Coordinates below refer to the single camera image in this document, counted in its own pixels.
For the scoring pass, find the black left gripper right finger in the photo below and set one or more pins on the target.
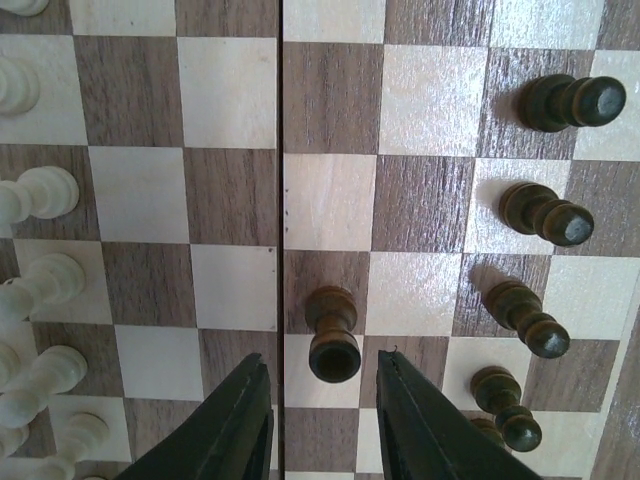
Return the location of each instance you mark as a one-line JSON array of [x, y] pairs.
[[424, 436]]

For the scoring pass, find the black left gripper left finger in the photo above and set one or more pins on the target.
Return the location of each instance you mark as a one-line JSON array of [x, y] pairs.
[[229, 436]]

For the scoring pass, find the dark pawn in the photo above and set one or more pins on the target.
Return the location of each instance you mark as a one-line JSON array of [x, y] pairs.
[[534, 209], [497, 392], [489, 429], [516, 307], [555, 102]]

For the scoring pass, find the dark rook piece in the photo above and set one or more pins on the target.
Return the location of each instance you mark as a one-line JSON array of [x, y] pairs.
[[334, 355]]

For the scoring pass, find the wooden chessboard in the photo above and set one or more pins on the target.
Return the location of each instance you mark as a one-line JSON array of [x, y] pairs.
[[234, 156]]

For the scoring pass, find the white chess pawn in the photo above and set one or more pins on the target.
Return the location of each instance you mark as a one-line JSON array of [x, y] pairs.
[[57, 370], [44, 192], [52, 279], [20, 86]]

